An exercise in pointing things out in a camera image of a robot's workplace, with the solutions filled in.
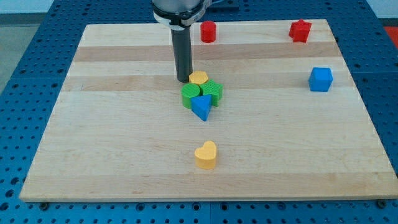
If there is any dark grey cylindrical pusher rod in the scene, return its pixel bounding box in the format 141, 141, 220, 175
171, 28, 193, 83

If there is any red cylinder block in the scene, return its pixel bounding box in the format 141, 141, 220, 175
200, 21, 216, 43

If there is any yellow hexagon block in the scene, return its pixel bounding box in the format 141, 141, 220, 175
188, 70, 209, 85

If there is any green cylinder block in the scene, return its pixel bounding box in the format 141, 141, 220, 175
181, 83, 201, 109

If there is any green star block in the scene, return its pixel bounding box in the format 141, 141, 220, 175
200, 79, 223, 107

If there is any blue triangle block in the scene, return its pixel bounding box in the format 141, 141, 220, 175
191, 95, 212, 121

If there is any light wooden board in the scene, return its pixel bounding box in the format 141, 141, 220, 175
20, 19, 397, 202

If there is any red star block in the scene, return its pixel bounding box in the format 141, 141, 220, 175
289, 19, 312, 43

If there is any yellow heart block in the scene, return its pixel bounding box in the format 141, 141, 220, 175
194, 141, 217, 170

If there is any blue cube block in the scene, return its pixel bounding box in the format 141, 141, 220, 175
308, 67, 333, 92

